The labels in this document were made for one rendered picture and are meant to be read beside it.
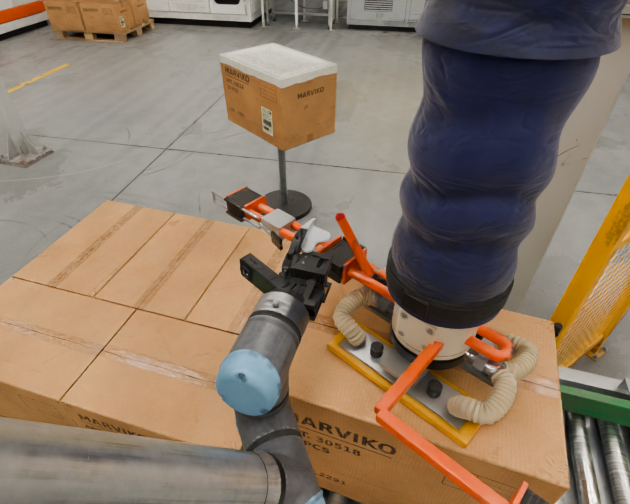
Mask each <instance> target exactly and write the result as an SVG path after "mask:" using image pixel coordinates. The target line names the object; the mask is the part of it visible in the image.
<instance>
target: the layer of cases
mask: <svg viewBox="0 0 630 504"><path fill-rule="evenodd" d="M282 244H283V250H281V251H280V250H279V249H278V248H277V247H276V246H275V245H274V244H273V243H272V242H271V237H270V236H269V235H268V234H266V233H264V232H263V231H262V230H261V229H256V228H249V227H245V226H240V225H235V224H230V223H224V222H219V221H214V220H209V219H203V218H198V217H193V216H188V215H183V214H177V213H176V214H175V213H172V212H167V211H162V210H156V209H151V208H146V207H141V206H136V205H130V204H125V203H120V202H115V201H109V200H107V201H105V202H104V203H103V204H102V205H100V206H99V207H98V208H97V209H95V210H94V211H93V212H92V213H90V214H89V215H88V216H87V217H86V218H84V219H83V220H82V221H81V222H79V223H78V224H77V225H76V226H74V227H73V228H72V229H71V230H69V231H68V232H67V233H66V234H64V235H63V236H62V237H61V238H59V239H58V240H57V241H56V242H54V243H53V244H52V245H51V246H49V247H48V248H47V249H46V250H44V251H43V252H42V253H41V254H39V255H38V256H37V257H36V258H34V259H33V260H32V261H31V262H29V263H28V264H27V265H26V266H24V267H23V268H22V269H21V270H19V271H18V272H17V273H16V274H14V275H13V278H12V277H11V278H9V279H8V280H7V281H6V282H4V283H3V284H2V285H1V286H0V417H6V418H13V419H21V420H28V421H35V422H42V423H49V424H57V425H64V426H71V427H78V428H85V429H92V430H100V431H107V432H114V433H121V434H128V435H136V436H143V437H150V438H157V439H164V440H171V441H179V442H186V443H193V444H200V445H207V446H215V447H222V448H229V449H236V450H243V445H242V441H241V437H240V435H239V433H238V431H237V428H236V424H235V412H234V409H233V408H231V407H230V406H228V405H227V404H226V403H225V402H224V401H223V400H222V397H221V396H220V395H219V394H218V392H217V390H216V385H215V381H216V376H217V374H218V372H219V368H220V365H221V363H222V361H223V360H224V358H225V357H226V356H227V355H228V354H229V352H230V350H231V348H232V346H233V345H234V343H235V341H236V339H237V338H238V336H239V334H240V332H241V330H242V329H243V327H244V325H245V323H246V322H247V320H248V318H249V316H250V315H251V313H252V311H253V309H254V308H255V306H256V304H257V302H258V300H259V299H260V297H261V296H262V295H263V294H264V293H262V292H261V291H260V290H259V289H258V288H257V287H255V286H254V285H253V284H252V283H251V282H249V281H248V280H247V279H246V278H245V277H243V276H242V275H241V271H240V260H239V259H240V258H242V257H244V256H245V255H247V254H249V253H251V254H253V255H254V256H255V257H256V258H258V259H259V260H260V261H262V262H263V263H264V264H265V265H267V266H268V267H269V268H270V269H272V270H273V271H274V272H276V273H277V274H278V275H279V272H281V271H282V263H283V260H284V258H285V255H286V253H287V252H288V250H289V247H290V244H291V241H289V240H287V239H286V238H285V239H284V240H282ZM243 451H244V450H243Z"/></svg>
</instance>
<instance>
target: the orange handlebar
mask: <svg viewBox="0 0 630 504"><path fill-rule="evenodd" d="M258 210H260V211H261V212H263V213H265V214H269V213H270V212H272V211H274V209H272V208H271V207H269V206H267V205H265V204H263V203H260V204H259V205H258ZM248 211H250V212H251V213H253V214H255V215H257V216H258V217H260V220H258V219H256V218H254V217H252V216H251V215H249V214H247V213H246V215H247V216H248V217H250V218H252V219H253V220H255V221H257V222H261V218H262V217H263V215H261V214H259V213H257V212H256V211H254V210H252V209H249V210H248ZM261 223H262V222H261ZM302 226H303V225H301V224H300V223H298V222H296V221H294V222H292V224H291V228H292V229H293V230H295V231H298V230H299V228H301V227H302ZM279 235H281V236H282V237H284V238H286V239H287V240H289V241H291V242H292V239H293V237H294V235H295V234H294V233H292V232H291V231H289V230H287V229H285V228H282V229H281V230H280V232H279ZM368 262H369V261H368ZM369 264H370V266H371V268H372V270H373V272H374V273H373V275H374V274H377V275H379V277H382V278H384V279H386V271H385V270H383V269H381V268H380V267H378V266H376V265H374V264H372V263H371V262H369ZM348 276H350V277H352V278H353V279H355V280H357V281H359V282H360V283H362V284H364V285H365V286H367V287H369V288H370V289H372V290H374V291H376V292H377V293H379V294H381V295H382V296H384V297H386V298H387V299H389V300H391V301H392V302H394V303H395V301H394V299H393V298H392V296H391V295H390V293H389V291H388V287H387V286H385V285H383V284H382V283H380V282H378V281H376V280H375V279H373V278H371V277H369V276H368V275H366V274H364V273H362V272H361V271H359V270H357V269H355V268H354V267H351V268H350V269H349V271H348ZM477 334H479V335H480V336H482V337H484V338H486V339H488V340H489V341H491V342H493V343H495V344H496V345H498V346H500V347H501V348H502V350H497V349H495V348H493V347H492V346H490V345H488V344H486V343H485V342H483V341H481V340H479V339H478V338H476V337H474V336H470V337H469V338H468V339H467V340H466V341H465V343H464V344H465V345H467V346H469V347H470V348H472V349H474V350H476V351H477V352H479V353H481V354H482V355H484V356H486V357H487V358H489V359H491V360H493V361H496V362H506V361H508V360H510V359H511V358H512V357H513V355H514V352H515V349H514V345H513V344H512V342H511V341H510V340H509V339H508V338H507V337H505V336H503V335H501V334H500V333H498V332H496V331H494V330H492V329H491V328H489V327H487V326H485V325H481V326H479V328H478V330H477ZM443 346H444V343H442V342H436V341H434V344H430V343H429V344H428V345H427V346H426V347H425V348H424V350H423V351H422V352H421V353H420V354H419V355H418V356H417V358H416V359H415V360H414V361H413V362H412V363H411V365H410V366H409V367H408V368H407V369H406V370H405V371H404V373H403V374H402V375H401V376H400V377H399V378H398V379H397V381H396V382H395V383H394V384H393V385H392V386H391V387H390V389H389V390H388V391H387V392H386V393H385V394H384V395H383V397H382V398H381V399H380V400H379V401H378V402H377V403H376V405H375V407H374V412H375V414H376V419H375V420H376V422H377V423H378V424H380V425H381V426H382V427H384V428H385V429H386V430H387V431H389V432H390V433H391V434H392V435H394V436H395V437H396V438H397V439H399V440H400V441H401V442H403V443H404V444H405V445H406V446H408V447H409V448H410V449H411V450H413V451H414V452H415V453H417V454H418V455H419V456H420V457H422V458H423V459H424V460H425V461H427V462H428V463H429V464H431V465H432V466H433V467H434V468H436V469H437V470H438V471H439V472H441V473H442V474H443V475H445V476H446V477H447V478H448V479H450V480H451V481H452V482H453V483H455V484H456V485H457V486H458V487H460V488H461V489H462V490H464V491H465V492H466V493H467V494H469V495H470V496H471V497H472V498H474V499H475V500H476V501H478V502H479V503H480V504H511V503H510V502H508V501H507V500H506V499H504V498H503V497H502V496H500V495H499V494H498V493H496V492H495V491H494V490H492V489H491V488H490V487H488V486H487V485H486V484H484V483H483V482H482V481H480V480H479V479H478V478H477V477H475V476H474V475H473V474H471V473H470V472H469V471H467V470H466V469H465V468H463V467H462V466H461V465H459V464H458V463H457V462H455V461H454V460H453V459H451V458H450V457H449V456H447V455H446V454H445V453H443V452H442V451H441V450H439V449H438V448H437V447H436V446H434V445H433V444H432V443H430V442H429V441H428V440H426V439H425V438H424V437H422V436H421V435H420V434H418V433H417V432H416V431H414V430H413V429H412V428H410V427H409V426H408V425H406V424H405V423H404V422H402V421H401V420H400V419H398V418H397V417H396V416H395V415H393V414H392V413H391V412H390V411H391V410H392V409H393V407H394V406H395V405H396V404H397V403H398V401H399V400H400V399H401V398H402V397H403V395H404V394H405V393H406V392H407V391H408V389H409V388H410V387H411V386H412V385H413V383H414V382H415V381H416V380H417V379H418V377H419V376H420V375H421V374H422V373H423V371H424V370H425V369H426V368H427V367H428V365H429V364H430V363H431V362H432V361H433V359H434V358H435V357H436V356H437V355H438V353H439V352H440V351H441V350H442V349H443Z"/></svg>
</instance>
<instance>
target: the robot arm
mask: <svg viewBox="0 0 630 504"><path fill-rule="evenodd" d="M315 222H316V219H315V218H312V219H311V220H309V221H308V222H307V223H305V224H304V225H303V226H302V227H301V228H299V230H298V231H297V233H296V234H295V235H294V237H293V239H292V242H291V244H290V247H289V250H288V252H287V253H286V255H285V258H284V260H283V263H282V271H281V272H279V275H278V274H277V273H276V272H274V271H273V270H272V269H270V268H269V267H268V266H267V265H265V264H264V263H263V262H262V261H260V260H259V259H258V258H256V257H255V256H254V255H253V254H251V253H249V254H247V255H245V256H244V257H242V258H240V259H239V260H240V271H241V275H242V276H243V277H245V278H246V279H247V280H248V281H249V282H251V283H252V284H253V285H254V286H255V287H257V288H258V289H259V290H260V291H261V292H262V293H264V294H263V295H262V296H261V297H260V299H259V300H258V302H257V304H256V306H255V308H254V309H253V311H252V313H251V315H250V316H249V318H248V320H247V322H246V323H245V325H244V327H243V329H242V330H241V332H240V334H239V336H238V338H237V339H236V341H235V343H234V345H233V346H232V348H231V350H230V352H229V354H228V355H227V356H226V357H225V358H224V360H223V361H222V363H221V365H220V368H219V372H218V374H217V376H216V381H215V385H216V390H217V392H218V394H219V395H220V396H221V397H222V400H223V401H224V402H225V403H226V404H227V405H228V406H230V407H231V408H233V409H234V412H235V424H236V428H237V431H238V433H239V435H240V437H241V441H242V445H243V450H244V451H243V450H236V449H229V448H222V447H215V446H207V445H200V444H193V443H186V442H179V441H171V440H164V439H157V438H150V437H143V436H136V435H128V434H121V433H114V432H107V431H100V430H92V429H85V428H78V427H71V426H64V425H57V424H49V423H42V422H35V421H28V420H21V419H13V418H6V417H0V504H325V501H324V498H323V490H321V489H320V486H319V483H318V480H317V478H316V475H315V472H314V469H313V466H312V464H311V461H310V458H309V455H308V452H307V450H306V447H305V444H304V441H303V438H302V434H301V432H300V429H299V426H298V423H297V420H296V418H295V415H294V412H293V409H292V406H291V403H290V399H289V369H290V366H291V363H292V361H293V359H294V356H295V354H296V351H297V349H298V347H299V344H300V342H301V339H302V337H303V335H304V332H305V330H306V327H307V325H308V322H309V320H311V321H315V319H316V316H317V314H318V311H319V309H320V306H321V304H322V303H325V300H326V298H327V295H328V293H329V290H330V288H331V285H332V283H330V282H328V278H327V276H328V274H329V271H330V269H331V267H332V265H331V264H332V258H333V256H332V255H327V254H323V253H320V252H315V249H316V245H317V244H318V243H321V242H326V241H329V240H330V238H331V234H330V233H329V232H327V231H325V230H323V229H320V228H318V227H315V226H314V224H315ZM301 251H303V253H302V254H299V253H300V252H301ZM325 287H328V289H327V292H326V294H325Z"/></svg>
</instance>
